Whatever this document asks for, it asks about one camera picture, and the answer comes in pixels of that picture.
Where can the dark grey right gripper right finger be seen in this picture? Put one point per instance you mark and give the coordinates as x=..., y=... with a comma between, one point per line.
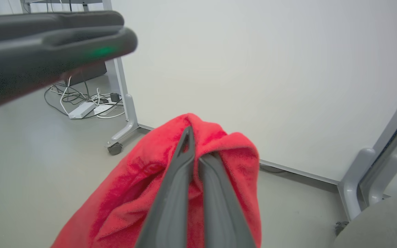
x=222, y=213

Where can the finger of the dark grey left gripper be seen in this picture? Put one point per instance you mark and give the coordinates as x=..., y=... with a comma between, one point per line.
x=47, y=22
x=47, y=58

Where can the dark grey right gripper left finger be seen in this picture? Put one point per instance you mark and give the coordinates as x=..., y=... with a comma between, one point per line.
x=171, y=206

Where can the red fleece clothing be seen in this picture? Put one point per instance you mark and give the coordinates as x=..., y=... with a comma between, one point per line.
x=129, y=193

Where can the grey fabric sofa seat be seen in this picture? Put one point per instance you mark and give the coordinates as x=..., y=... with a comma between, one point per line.
x=384, y=227

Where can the dark box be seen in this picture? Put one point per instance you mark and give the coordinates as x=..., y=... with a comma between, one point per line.
x=88, y=74

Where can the long white power strip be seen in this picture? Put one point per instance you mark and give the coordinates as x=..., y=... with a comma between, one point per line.
x=81, y=110

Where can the small white power adapter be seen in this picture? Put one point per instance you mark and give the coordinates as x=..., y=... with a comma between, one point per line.
x=103, y=109

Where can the small black power adapter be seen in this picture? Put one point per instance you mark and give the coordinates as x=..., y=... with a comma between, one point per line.
x=114, y=97

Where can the dark caster wheel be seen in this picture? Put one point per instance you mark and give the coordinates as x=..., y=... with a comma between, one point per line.
x=115, y=148

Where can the grey partition leg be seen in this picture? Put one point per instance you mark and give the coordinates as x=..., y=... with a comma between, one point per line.
x=129, y=110

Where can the grey desk frame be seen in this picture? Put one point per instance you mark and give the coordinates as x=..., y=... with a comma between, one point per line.
x=64, y=1

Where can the grey partition post with feet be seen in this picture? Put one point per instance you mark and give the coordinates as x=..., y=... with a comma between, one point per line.
x=353, y=186

